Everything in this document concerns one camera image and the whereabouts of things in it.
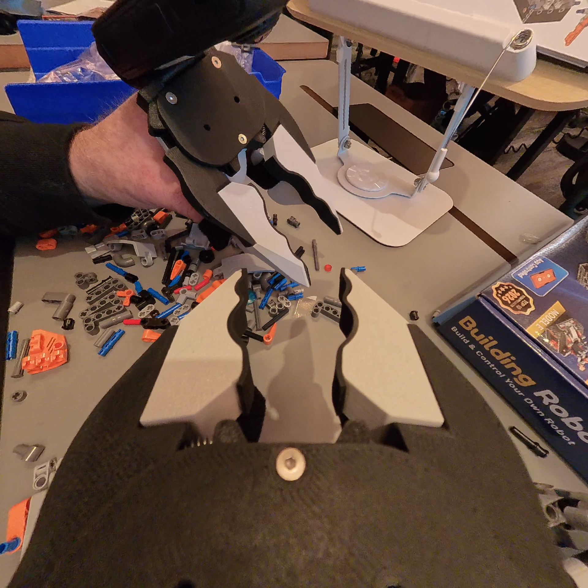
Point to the person's left hand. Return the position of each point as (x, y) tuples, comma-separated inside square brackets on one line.
[(119, 160)]

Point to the blue storage bin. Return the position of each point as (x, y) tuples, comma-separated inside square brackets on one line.
[(55, 101)]

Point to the blue robot kit box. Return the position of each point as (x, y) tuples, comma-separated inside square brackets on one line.
[(528, 330)]

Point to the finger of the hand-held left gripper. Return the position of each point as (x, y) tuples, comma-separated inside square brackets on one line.
[(298, 156), (250, 211)]

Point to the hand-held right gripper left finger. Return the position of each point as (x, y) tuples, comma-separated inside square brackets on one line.
[(197, 367)]

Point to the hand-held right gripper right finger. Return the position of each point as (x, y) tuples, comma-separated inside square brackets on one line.
[(386, 367)]

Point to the tan wooden board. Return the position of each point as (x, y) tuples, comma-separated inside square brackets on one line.
[(528, 92)]

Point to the orange wedge piece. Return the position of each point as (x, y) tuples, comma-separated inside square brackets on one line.
[(19, 519)]

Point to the black pin piece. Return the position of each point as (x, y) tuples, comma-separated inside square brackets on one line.
[(528, 441)]

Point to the white book stand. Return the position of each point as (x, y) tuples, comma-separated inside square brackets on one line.
[(395, 220)]

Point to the orange studded panel piece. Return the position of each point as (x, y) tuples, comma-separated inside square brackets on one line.
[(43, 353)]

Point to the person's left forearm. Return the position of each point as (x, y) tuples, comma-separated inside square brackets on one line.
[(32, 174)]

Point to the instruction booklet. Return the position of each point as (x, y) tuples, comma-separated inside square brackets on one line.
[(560, 27)]

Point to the pile of plastic building pieces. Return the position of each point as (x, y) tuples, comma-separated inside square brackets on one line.
[(103, 298)]

